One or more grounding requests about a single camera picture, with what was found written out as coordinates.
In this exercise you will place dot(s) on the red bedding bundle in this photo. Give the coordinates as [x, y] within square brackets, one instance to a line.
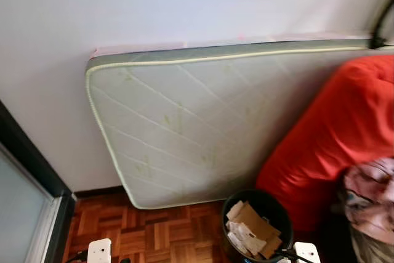
[332, 127]

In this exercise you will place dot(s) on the pink floral cloth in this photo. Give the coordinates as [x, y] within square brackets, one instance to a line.
[369, 195]

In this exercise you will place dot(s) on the grey fabric bundle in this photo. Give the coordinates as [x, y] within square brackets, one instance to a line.
[369, 250]

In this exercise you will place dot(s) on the black waste bin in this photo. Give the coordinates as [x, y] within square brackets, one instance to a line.
[271, 200]

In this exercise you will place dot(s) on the brown cardboard piece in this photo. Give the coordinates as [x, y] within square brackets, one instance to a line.
[255, 223]

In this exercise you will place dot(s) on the white crumpled paper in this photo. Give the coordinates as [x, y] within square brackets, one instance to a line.
[240, 238]

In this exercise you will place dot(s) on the white quilted mattress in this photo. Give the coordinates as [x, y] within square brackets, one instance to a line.
[184, 121]

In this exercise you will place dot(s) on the dark wooden skirting board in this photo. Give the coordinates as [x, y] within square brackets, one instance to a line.
[98, 191]

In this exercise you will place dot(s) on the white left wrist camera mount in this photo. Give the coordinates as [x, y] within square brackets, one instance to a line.
[98, 252]

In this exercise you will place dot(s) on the black door frame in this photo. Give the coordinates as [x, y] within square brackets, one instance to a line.
[31, 155]

